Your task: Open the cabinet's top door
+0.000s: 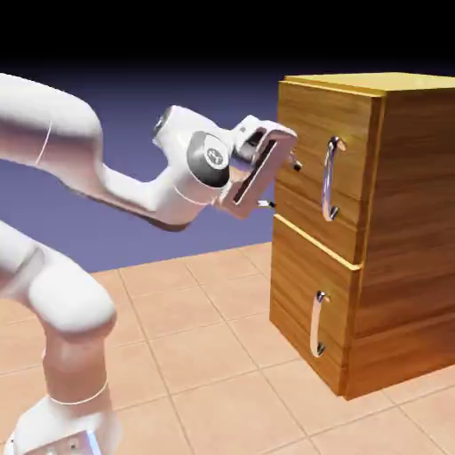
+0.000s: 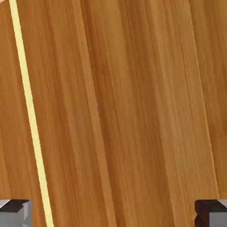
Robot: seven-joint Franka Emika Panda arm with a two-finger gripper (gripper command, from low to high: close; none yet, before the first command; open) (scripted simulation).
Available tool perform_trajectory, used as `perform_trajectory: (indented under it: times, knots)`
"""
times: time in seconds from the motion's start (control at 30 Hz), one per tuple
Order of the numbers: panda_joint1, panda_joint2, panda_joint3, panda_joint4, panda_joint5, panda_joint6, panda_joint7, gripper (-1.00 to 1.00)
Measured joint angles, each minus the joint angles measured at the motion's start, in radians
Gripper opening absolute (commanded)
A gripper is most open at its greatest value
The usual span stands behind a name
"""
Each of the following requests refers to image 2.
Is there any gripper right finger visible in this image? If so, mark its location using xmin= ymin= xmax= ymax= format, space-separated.
xmin=194 ymin=199 xmax=227 ymax=227

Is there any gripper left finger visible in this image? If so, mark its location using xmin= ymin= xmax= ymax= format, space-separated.
xmin=0 ymin=199 xmax=34 ymax=227

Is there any light wooden cabinet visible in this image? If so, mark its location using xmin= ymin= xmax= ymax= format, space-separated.
xmin=0 ymin=0 xmax=227 ymax=227

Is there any large wooden cabinet door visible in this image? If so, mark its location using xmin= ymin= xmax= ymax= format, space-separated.
xmin=16 ymin=0 xmax=220 ymax=227

